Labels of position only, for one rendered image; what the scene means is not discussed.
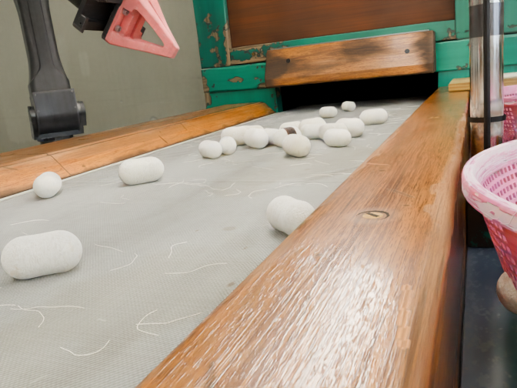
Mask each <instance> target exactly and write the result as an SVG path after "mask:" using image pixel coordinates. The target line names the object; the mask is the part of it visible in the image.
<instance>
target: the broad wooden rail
mask: <svg viewBox="0 0 517 388"><path fill-rule="evenodd" d="M274 113H275V112H274V111H273V110H272V109H271V108H270V107H269V106H268V105H266V104H265V103H264V102H250V103H240V104H231V105H220V106H216V107H212V108H209V109H202V110H198V111H194V112H188V113H184V114H181V115H174V116H170V117H166V118H162V119H156V120H152V121H148V122H142V123H138V124H134V125H127V126H124V127H120V128H116V129H109V130H106V131H102V132H96V133H92V134H88V135H81V136H78V137H74V138H70V139H63V140H60V141H56V142H50V143H45V144H41V145H35V146H32V147H28V148H23V149H17V150H14V151H10V152H3V153H0V199H3V198H5V197H8V196H12V195H15V194H18V193H20V192H24V191H28V190H30V189H33V183H34V181H35V179H36V178H37V177H39V176H40V175H41V174H42V173H44V172H54V173H56V174H58V175H59V176H60V178H61V179H67V178H69V177H72V176H76V175H79V174H82V173H84V172H89V171H92V170H94V169H99V168H101V167H104V166H108V165H111V164H114V163H117V162H121V161H124V160H126V159H130V158H133V157H136V156H140V155H143V154H146V153H149V152H153V151H155V150H158V149H163V148H165V147H168V146H173V145H175V144H178V143H180V142H185V141H188V140H190V139H194V138H198V137H200V136H203V135H207V134H210V133H213V132H217V131H219V130H223V129H226V128H228V127H232V126H235V125H239V124H242V123H244V122H249V121H252V120H254V119H259V118H261V117H264V116H267V115H271V114H274Z"/></svg>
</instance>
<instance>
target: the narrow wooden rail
mask: <svg viewBox="0 0 517 388"><path fill-rule="evenodd" d="M469 115H470V90H468V91H458V92H449V87H448V86H444V87H439V88H438V89H436V90H435V91H434V92H433V93H432V94H431V95H430V96H429V97H428V98H427V99H426V100H425V101H424V102H423V103H422V104H421V105H420V106H419V107H418V108H417V109H416V110H415V111H414V112H413V113H412V114H411V115H410V116H409V117H408V118H407V119H406V120H405V121H404V122H403V123H402V124H401V125H400V126H399V127H398V128H397V129H396V130H395V131H394V132H393V133H392V134H391V135H390V136H389V137H388V138H387V139H386V140H385V141H384V142H383V143H382V144H381V145H380V146H379V147H378V148H377V149H376V150H375V151H374V152H373V153H372V154H371V155H370V156H369V157H368V158H367V159H366V160H365V161H364V162H363V163H362V164H361V165H360V166H359V167H358V168H357V169H356V170H355V171H354V172H353V173H352V174H351V175H350V176H349V177H348V178H347V179H346V180H345V181H344V182H343V183H342V184H341V185H340V186H339V187H338V188H337V189H336V190H335V191H334V192H333V193H332V194H331V195H330V196H329V197H328V198H327V199H326V200H325V201H324V202H323V203H322V204H321V205H320V206H319V207H317V208H316V209H315V210H314V211H313V212H312V213H311V214H310V215H309V216H308V217H307V218H306V219H305V220H304V221H303V222H302V223H301V224H300V225H299V226H298V227H297V228H296V229H295V230H294V231H293V232H292V233H291V234H290V235H289V236H288V237H287V238H286V239H285V240H284V241H283V242H282V243H281V244H280V245H279V246H278V247H277V248H276V249H275V250H274V251H273V252H272V253H271V254H270V255H269V256H268V257H267V258H266V259H265V260H264V261H263V262H262V263H261V264H260V265H259V266H257V267H256V268H255V269H254V270H253V271H252V272H251V273H250V274H249V275H248V276H247V277H246V278H245V279H244V280H243V281H242V282H241V283H240V284H239V285H238V286H237V287H236V288H235V289H234V290H233V291H232V292H231V293H230V294H229V295H228V296H227V297H226V298H225V299H224V300H223V301H222V302H221V303H220V304H219V305H218V306H217V307H216V308H215V309H214V310H213V311H212V312H211V313H210V314H209V315H208V316H207V317H206V318H205V319H204V320H203V321H202V322H201V323H200V324H199V325H198V326H197V327H196V328H194V329H193V331H191V332H190V334H188V335H187V337H186V338H184V339H183V341H181V342H180V344H178V345H177V347H176V348H174V349H173V351H171V352H170V354H169V355H167V357H166V358H164V359H163V361H161V362H160V364H159V365H157V367H156V368H154V370H153V371H151V372H150V374H149V375H147V377H146V378H144V380H143V381H142V382H140V384H139V385H137V386H136V387H135V388H460V373H461V357H462V327H463V311H464V295H465V265H466V250H467V222H466V198H465V197H464V195H463V192H462V170H463V168H464V166H465V164H466V163H467V162H468V161H469V153H470V152H471V138H470V122H468V116H469Z"/></svg>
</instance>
